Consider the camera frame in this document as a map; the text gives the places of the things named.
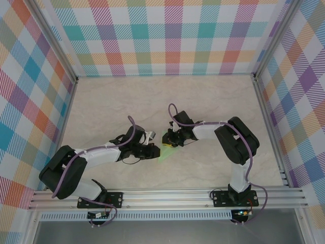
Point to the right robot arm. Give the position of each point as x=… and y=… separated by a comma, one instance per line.
x=236, y=145

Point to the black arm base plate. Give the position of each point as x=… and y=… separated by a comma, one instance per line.
x=219, y=199
x=116, y=198

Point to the long aluminium mounting rail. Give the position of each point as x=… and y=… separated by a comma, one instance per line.
x=165, y=198

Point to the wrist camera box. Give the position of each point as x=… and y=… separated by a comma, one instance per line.
x=151, y=134
x=172, y=127

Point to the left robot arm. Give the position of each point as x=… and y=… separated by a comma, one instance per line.
x=63, y=172

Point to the light green paper sheet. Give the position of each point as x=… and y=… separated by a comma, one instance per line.
x=165, y=153

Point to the circuit board with yellow connector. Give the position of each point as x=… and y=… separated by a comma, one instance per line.
x=243, y=213

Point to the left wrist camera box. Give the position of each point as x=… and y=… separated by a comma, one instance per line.
x=151, y=134

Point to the aluminium table side rail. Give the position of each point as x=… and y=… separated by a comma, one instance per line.
x=69, y=101
x=270, y=127

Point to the small black circuit board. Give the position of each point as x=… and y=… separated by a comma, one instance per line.
x=96, y=215

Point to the grey metal panel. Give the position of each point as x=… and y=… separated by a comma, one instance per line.
x=165, y=232

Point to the aluminium frame post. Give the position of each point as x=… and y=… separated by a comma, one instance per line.
x=55, y=40
x=275, y=40

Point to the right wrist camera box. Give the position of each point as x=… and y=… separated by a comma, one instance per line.
x=172, y=127

